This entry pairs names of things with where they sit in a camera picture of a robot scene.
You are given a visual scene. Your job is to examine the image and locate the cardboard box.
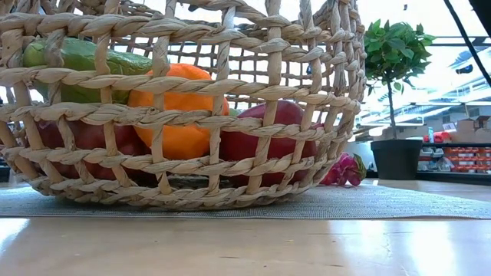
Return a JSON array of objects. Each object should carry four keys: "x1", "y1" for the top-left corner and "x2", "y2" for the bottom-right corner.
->
[{"x1": 456, "y1": 114, "x2": 491, "y2": 143}]

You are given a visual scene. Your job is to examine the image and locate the orange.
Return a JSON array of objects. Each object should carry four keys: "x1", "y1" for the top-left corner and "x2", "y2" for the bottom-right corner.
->
[{"x1": 127, "y1": 63, "x2": 230, "y2": 161}]

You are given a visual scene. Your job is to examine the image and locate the green potted plant black pot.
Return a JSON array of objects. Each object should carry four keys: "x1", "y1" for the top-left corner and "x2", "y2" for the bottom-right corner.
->
[{"x1": 363, "y1": 18, "x2": 437, "y2": 181}]

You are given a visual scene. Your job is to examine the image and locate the small red container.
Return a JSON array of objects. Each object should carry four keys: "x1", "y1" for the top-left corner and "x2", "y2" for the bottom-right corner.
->
[{"x1": 423, "y1": 130, "x2": 453, "y2": 143}]

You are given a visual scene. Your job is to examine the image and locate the purple grape bunch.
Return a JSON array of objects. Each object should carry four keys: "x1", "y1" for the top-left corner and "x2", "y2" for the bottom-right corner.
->
[{"x1": 321, "y1": 152, "x2": 367, "y2": 188}]

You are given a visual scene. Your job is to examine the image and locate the woven straw basket with handles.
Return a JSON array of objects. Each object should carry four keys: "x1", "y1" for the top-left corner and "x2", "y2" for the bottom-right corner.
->
[{"x1": 0, "y1": 0, "x2": 367, "y2": 210}]

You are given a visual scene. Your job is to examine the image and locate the white container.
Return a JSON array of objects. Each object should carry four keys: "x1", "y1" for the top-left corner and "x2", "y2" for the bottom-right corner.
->
[{"x1": 354, "y1": 140, "x2": 375, "y2": 169}]

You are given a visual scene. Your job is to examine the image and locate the dark red apple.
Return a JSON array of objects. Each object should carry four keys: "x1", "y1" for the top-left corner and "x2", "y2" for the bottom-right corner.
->
[{"x1": 36, "y1": 118, "x2": 153, "y2": 181}]

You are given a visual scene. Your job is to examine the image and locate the red storage bins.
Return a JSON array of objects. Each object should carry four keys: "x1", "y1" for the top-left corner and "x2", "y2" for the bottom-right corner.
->
[{"x1": 417, "y1": 147, "x2": 491, "y2": 173}]

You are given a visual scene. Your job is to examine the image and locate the grey woven placemat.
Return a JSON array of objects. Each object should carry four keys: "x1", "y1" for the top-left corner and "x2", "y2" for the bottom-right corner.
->
[{"x1": 0, "y1": 183, "x2": 491, "y2": 220}]

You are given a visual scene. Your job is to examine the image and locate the green cucumber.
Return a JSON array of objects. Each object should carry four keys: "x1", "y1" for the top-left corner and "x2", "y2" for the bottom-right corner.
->
[{"x1": 21, "y1": 37, "x2": 154, "y2": 104}]

